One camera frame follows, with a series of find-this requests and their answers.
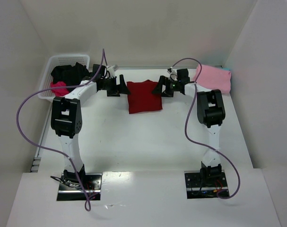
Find white plastic basket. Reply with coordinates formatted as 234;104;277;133
38;53;90;102

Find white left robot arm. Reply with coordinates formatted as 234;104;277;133
51;74;130;183

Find folded pink t shirt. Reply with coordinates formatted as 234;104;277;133
193;65;231;94

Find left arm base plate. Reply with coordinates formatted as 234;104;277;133
51;173;102;201

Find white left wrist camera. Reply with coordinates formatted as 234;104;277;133
107;65;119;79

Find magenta t shirt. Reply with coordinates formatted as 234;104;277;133
50;81;69;96

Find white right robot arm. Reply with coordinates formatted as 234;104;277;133
152;68;226;185

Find black t shirt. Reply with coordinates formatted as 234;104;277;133
50;62;100;86

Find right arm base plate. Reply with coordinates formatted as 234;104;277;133
184;171;230;199

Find dark red t shirt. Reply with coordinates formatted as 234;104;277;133
127;80;162;114

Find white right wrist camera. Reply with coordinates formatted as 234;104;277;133
167;67;178;81

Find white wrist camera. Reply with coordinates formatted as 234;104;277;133
167;67;178;81
107;65;119;79

